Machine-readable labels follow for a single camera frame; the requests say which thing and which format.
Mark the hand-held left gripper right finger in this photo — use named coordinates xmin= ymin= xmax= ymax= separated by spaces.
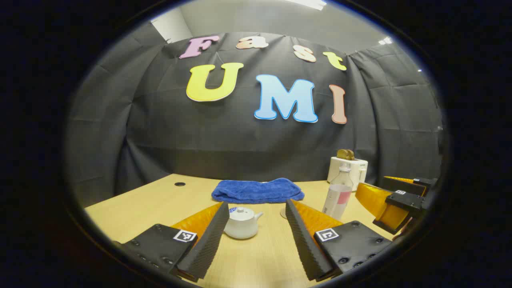
xmin=285 ymin=199 xmax=395 ymax=282

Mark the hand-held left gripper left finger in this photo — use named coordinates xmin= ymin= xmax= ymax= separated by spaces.
xmin=114 ymin=201 xmax=230 ymax=280

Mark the white teacup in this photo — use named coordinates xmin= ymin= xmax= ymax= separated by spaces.
xmin=223 ymin=207 xmax=264 ymax=240

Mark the clear water bottle pink label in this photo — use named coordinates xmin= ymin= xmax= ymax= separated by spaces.
xmin=322 ymin=163 xmax=354 ymax=221

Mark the white toaster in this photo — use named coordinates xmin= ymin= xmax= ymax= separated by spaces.
xmin=327 ymin=156 xmax=368 ymax=185

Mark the blue towel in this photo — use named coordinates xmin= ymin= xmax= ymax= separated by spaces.
xmin=211 ymin=178 xmax=305 ymax=204

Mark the black backdrop cloth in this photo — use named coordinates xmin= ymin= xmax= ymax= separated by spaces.
xmin=66 ymin=22 xmax=444 ymax=206

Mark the ceiling light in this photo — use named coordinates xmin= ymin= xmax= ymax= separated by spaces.
xmin=286 ymin=0 xmax=328 ymax=11

